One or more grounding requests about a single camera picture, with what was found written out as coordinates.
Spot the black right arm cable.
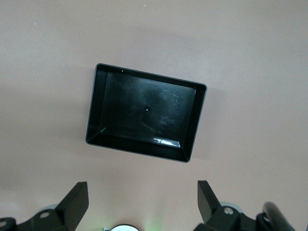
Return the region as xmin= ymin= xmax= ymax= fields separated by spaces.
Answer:
xmin=256 ymin=202 xmax=296 ymax=231

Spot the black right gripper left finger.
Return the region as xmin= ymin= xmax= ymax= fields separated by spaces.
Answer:
xmin=16 ymin=182 xmax=89 ymax=231

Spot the black plastic box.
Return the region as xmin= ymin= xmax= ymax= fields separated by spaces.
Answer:
xmin=85 ymin=63 xmax=208 ymax=164

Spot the brown table cover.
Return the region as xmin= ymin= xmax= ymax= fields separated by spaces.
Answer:
xmin=0 ymin=0 xmax=308 ymax=231

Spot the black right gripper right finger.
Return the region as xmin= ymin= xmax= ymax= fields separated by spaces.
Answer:
xmin=193 ymin=180 xmax=259 ymax=231

